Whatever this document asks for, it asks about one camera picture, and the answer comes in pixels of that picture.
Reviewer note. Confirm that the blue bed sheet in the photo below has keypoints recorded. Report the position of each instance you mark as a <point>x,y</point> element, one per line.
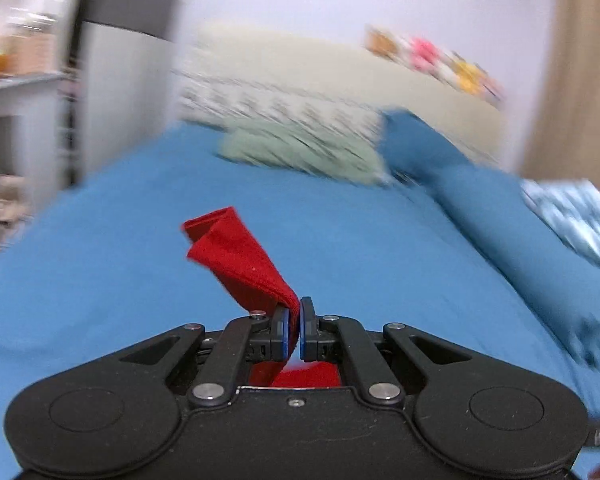
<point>230,240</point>

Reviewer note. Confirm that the beige curtain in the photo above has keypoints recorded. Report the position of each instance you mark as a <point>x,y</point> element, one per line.
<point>577,70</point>

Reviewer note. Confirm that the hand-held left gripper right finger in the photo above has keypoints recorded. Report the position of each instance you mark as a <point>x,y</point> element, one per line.
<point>307,327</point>

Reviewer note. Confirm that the blue pillow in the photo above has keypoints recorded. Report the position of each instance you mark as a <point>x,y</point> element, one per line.
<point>504,225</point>

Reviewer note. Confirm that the beige headboard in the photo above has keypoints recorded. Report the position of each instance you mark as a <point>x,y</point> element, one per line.
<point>379,80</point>

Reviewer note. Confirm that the colourful plush toys row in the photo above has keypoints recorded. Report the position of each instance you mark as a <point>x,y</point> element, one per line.
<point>432,60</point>

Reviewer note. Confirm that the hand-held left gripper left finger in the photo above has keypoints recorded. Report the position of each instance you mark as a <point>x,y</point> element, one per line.
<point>281,330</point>

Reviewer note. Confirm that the blue white patterned blanket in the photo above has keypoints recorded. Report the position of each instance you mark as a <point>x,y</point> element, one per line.
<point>577,222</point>

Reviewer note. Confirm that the grey shelf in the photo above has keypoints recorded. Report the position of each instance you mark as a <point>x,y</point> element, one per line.
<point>15,85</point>

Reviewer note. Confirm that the small red cloth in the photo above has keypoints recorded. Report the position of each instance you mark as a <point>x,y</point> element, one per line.
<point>240,260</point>

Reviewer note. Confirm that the dark grey wardrobe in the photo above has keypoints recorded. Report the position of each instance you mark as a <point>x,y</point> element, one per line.
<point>120,70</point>

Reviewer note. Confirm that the white patterned pillow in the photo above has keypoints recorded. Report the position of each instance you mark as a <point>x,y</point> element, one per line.
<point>275,87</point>

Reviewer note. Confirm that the green patterned pillow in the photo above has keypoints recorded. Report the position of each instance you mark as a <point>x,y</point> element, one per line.
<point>305,152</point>

